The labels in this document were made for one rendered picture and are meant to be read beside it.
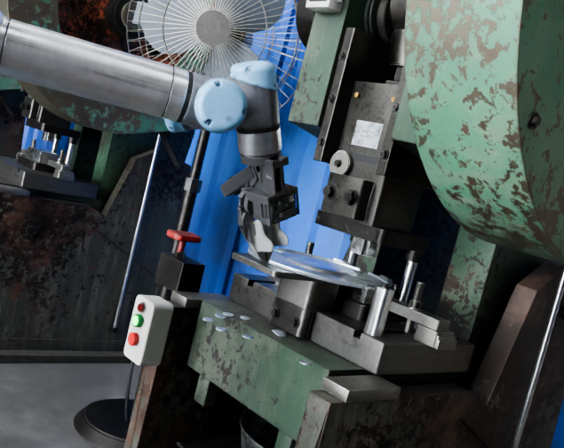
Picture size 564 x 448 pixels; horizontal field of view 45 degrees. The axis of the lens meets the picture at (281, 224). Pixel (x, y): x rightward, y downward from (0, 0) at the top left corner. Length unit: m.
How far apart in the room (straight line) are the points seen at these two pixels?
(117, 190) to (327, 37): 1.53
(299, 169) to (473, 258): 1.87
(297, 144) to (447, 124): 2.32
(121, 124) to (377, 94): 1.33
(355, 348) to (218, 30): 1.10
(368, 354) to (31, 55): 0.74
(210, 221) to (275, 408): 2.53
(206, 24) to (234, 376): 1.07
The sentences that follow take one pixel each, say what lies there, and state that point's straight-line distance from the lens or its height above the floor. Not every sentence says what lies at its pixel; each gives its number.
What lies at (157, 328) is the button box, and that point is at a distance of 1.45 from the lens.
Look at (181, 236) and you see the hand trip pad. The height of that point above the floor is 0.76.
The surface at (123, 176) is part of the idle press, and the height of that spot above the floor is 0.76.
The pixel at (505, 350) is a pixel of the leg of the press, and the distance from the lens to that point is 1.53.
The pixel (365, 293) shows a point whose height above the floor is 0.75.
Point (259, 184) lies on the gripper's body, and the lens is 1.20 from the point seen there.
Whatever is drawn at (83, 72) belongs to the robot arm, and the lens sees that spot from 0.97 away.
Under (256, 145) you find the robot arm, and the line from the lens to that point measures 1.16.
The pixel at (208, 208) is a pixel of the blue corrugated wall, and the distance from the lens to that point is 3.78.
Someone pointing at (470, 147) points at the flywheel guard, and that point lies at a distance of 0.99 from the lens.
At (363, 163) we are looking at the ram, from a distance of 1.40.
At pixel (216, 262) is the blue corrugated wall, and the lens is 3.65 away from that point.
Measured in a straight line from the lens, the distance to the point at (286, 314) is 1.36.
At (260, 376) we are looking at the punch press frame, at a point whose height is 0.57.
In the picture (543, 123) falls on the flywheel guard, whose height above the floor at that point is 1.10.
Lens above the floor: 0.97
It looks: 5 degrees down
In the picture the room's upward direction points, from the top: 14 degrees clockwise
